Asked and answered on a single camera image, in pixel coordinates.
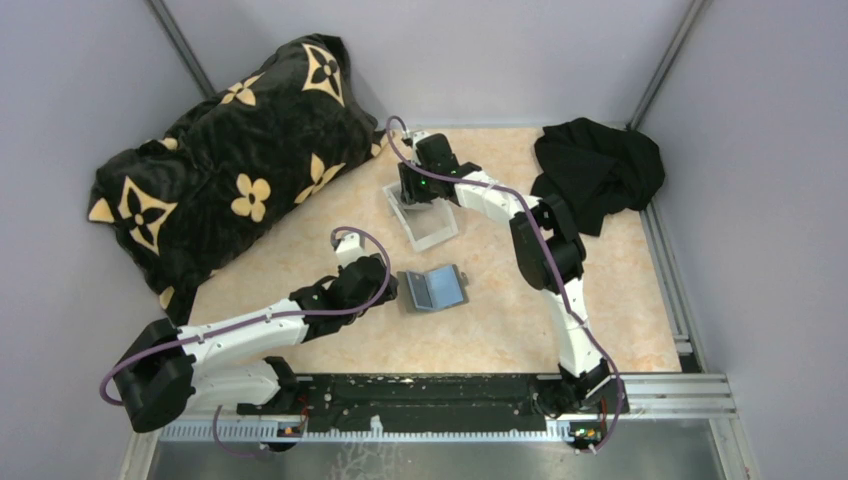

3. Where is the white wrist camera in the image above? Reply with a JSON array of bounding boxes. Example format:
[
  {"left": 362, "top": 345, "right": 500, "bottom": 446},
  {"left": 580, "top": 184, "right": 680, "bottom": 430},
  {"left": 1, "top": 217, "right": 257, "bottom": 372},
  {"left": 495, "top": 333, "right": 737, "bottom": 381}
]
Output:
[
  {"left": 334, "top": 232, "right": 366, "bottom": 268},
  {"left": 403, "top": 130, "right": 433, "bottom": 152}
]

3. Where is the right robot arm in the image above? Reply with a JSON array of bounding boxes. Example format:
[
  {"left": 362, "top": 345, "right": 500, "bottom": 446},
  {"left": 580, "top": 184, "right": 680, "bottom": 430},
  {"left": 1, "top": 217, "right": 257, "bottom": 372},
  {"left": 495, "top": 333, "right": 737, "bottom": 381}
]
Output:
[{"left": 398, "top": 131, "right": 626, "bottom": 414}]

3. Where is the grey card holder wallet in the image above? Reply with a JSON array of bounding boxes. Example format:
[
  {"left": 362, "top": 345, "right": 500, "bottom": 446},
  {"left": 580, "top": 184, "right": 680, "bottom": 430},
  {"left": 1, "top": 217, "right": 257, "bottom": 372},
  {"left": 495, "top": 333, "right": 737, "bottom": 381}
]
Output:
[{"left": 398, "top": 264, "right": 470, "bottom": 314}]

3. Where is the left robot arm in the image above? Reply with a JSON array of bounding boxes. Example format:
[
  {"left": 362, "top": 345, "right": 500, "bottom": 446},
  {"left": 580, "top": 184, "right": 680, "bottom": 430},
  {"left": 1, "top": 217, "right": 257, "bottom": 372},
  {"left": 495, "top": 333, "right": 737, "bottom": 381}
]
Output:
[{"left": 111, "top": 254, "right": 398, "bottom": 433}]

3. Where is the black floral pillow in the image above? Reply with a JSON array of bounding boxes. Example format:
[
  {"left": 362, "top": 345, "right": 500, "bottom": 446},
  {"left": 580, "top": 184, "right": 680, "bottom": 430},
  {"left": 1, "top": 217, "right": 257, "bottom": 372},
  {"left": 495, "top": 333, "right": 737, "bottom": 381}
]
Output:
[{"left": 87, "top": 33, "right": 385, "bottom": 326}]

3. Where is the black crumpled cloth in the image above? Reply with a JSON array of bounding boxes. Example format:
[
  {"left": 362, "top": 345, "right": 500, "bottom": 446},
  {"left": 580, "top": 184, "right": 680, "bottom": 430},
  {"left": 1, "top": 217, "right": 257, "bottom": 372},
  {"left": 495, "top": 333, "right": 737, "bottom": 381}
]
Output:
[{"left": 531, "top": 117, "right": 666, "bottom": 237}]

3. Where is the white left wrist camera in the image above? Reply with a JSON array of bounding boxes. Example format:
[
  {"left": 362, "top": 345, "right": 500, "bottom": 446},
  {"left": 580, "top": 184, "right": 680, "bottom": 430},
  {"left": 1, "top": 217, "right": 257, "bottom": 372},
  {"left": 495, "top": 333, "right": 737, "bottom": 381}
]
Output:
[{"left": 334, "top": 232, "right": 366, "bottom": 268}]

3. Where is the white cable duct strip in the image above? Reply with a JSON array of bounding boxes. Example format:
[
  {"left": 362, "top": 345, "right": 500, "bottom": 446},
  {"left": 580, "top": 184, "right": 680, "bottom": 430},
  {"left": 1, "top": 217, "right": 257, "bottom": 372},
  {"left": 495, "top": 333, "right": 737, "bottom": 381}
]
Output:
[{"left": 158, "top": 415, "right": 574, "bottom": 444}]

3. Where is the white plastic card tray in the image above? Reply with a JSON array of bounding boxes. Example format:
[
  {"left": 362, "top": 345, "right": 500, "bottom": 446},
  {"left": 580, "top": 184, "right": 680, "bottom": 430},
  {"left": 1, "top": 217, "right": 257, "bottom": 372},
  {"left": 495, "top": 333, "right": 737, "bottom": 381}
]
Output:
[{"left": 382, "top": 182, "right": 459, "bottom": 253}]

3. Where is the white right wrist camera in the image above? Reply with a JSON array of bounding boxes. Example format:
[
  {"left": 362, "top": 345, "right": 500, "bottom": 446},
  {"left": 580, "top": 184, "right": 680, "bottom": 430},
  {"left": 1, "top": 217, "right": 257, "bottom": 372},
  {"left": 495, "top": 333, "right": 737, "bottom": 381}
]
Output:
[{"left": 403, "top": 130, "right": 433, "bottom": 152}]

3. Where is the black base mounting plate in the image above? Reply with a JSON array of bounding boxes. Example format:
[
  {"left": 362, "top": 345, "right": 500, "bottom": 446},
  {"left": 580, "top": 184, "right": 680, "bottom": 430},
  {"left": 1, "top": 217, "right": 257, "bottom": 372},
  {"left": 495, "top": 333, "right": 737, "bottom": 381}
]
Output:
[{"left": 236, "top": 373, "right": 630, "bottom": 434}]

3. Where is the black VIP card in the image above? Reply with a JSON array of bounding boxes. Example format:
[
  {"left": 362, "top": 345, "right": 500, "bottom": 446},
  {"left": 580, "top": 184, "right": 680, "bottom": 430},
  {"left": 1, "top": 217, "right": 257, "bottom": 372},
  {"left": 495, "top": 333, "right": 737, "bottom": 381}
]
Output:
[{"left": 406, "top": 271, "right": 434, "bottom": 311}]

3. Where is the aluminium frame rail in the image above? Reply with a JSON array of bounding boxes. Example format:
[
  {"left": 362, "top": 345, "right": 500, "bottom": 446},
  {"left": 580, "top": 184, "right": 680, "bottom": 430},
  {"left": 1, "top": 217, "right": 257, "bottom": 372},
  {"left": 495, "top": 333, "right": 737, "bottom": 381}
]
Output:
[{"left": 119, "top": 362, "right": 736, "bottom": 432}]

